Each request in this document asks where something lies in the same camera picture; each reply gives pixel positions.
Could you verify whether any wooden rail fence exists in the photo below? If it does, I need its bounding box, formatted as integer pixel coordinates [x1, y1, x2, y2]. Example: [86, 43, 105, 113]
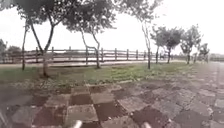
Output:
[0, 46, 224, 65]

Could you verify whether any chequered stone paving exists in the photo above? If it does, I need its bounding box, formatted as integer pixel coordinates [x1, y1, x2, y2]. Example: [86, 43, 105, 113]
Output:
[0, 61, 224, 128]

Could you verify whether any grass strip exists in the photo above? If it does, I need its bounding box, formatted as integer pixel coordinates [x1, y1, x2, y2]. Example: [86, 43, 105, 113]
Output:
[0, 61, 201, 88]

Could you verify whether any row of trees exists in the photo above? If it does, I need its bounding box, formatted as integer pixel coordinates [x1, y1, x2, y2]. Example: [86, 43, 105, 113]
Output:
[0, 0, 211, 79]

